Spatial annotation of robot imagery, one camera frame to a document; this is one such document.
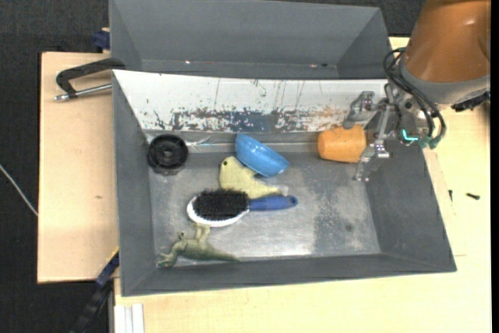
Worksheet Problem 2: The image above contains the yellow-green toy bird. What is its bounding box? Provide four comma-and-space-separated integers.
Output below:
218, 155, 290, 200

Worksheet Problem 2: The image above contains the blue bowl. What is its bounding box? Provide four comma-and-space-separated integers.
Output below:
235, 133, 291, 179

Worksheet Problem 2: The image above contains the pale wood board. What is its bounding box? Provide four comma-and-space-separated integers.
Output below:
37, 51, 120, 284

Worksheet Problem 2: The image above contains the blue and white hairbrush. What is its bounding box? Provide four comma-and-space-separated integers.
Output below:
186, 188, 299, 228

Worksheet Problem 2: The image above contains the black ribbed round wheel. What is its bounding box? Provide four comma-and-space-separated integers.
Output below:
147, 133, 190, 177

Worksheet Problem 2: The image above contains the orange cup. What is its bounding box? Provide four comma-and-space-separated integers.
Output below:
317, 124, 368, 164

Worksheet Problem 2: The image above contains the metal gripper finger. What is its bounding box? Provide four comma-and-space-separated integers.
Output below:
342, 90, 388, 130
353, 141, 391, 183

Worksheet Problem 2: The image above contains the green toy dinosaur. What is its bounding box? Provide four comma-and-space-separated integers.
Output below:
155, 221, 241, 269

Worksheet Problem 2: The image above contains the grey metal bin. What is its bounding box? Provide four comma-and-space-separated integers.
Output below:
108, 0, 458, 297

